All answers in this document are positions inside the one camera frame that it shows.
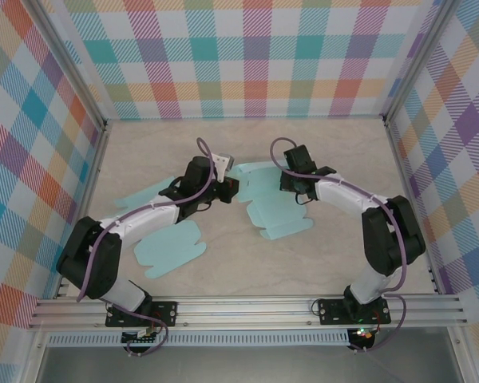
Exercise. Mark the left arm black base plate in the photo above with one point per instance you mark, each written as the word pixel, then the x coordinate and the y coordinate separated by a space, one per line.
pixel 167 313

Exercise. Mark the teal paper box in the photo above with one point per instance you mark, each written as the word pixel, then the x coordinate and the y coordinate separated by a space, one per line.
pixel 271 215

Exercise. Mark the teal blank with rounded flaps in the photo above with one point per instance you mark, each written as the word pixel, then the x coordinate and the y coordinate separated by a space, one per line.
pixel 171 247

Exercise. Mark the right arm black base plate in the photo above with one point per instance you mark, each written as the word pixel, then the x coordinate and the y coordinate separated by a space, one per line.
pixel 331 311

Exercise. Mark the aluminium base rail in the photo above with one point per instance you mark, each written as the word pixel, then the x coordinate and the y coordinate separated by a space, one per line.
pixel 243 311

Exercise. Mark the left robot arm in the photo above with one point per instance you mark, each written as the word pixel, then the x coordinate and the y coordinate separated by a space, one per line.
pixel 88 255

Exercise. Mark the grey metal panel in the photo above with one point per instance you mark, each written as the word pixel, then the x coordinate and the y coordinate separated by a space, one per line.
pixel 243 365

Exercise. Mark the aluminium frame post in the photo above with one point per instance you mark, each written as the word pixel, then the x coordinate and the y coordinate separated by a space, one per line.
pixel 64 68
pixel 419 60

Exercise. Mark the aluminium side rail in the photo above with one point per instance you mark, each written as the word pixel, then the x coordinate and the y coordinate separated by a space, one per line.
pixel 403 179
pixel 92 187

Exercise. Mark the aluminium back rail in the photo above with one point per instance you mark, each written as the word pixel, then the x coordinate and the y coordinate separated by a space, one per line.
pixel 243 118

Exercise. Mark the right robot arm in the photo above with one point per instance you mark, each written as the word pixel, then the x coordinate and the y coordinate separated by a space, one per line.
pixel 387 239

